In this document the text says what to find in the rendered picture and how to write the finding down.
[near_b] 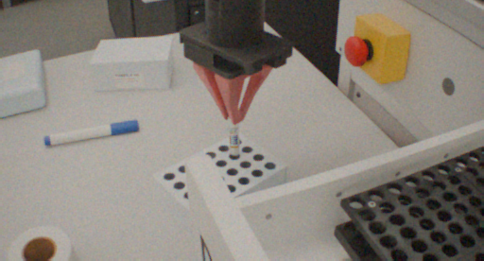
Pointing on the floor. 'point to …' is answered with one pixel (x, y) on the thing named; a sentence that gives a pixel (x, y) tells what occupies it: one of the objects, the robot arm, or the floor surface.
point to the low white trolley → (158, 151)
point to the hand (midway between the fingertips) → (233, 113)
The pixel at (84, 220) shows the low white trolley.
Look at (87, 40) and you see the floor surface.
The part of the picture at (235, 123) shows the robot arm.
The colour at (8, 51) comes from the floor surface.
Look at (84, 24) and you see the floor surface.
